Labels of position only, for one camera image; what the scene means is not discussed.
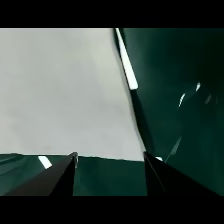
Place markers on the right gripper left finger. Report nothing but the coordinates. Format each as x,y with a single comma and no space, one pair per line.
56,180

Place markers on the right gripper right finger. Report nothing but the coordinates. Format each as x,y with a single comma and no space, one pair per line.
170,181

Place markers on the white garment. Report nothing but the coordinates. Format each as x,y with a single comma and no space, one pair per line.
63,93

